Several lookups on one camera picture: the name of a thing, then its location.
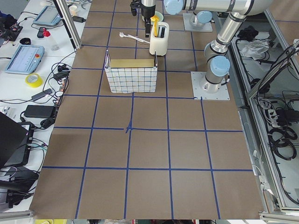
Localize light green plate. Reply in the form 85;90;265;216
151;11;164;24

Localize black power adapter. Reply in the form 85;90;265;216
24;105;55;119

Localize aluminium frame post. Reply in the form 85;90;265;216
53;0;82;50

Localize blue teach pendant near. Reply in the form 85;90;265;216
4;45;44;75

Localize wire basket with wooden shelf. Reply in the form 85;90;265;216
105;51;158;93

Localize yellow tape roll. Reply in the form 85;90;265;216
25;73;43;88

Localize toast slice in toaster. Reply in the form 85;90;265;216
151;15;159;37

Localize blue teach pendant far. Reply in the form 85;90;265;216
33;6;61;27

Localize white two-slot toaster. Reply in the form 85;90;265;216
149;21;169;56

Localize blue teach pendant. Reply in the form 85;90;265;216
4;45;44;75
33;6;61;27

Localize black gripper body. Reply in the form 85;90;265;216
141;4;156;28
130;0;141;9

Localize white paper cup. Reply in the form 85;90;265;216
69;5;78;16

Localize white toaster power cord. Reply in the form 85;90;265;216
119;32;151;44

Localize black laptop computer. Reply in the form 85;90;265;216
0;113;34;168

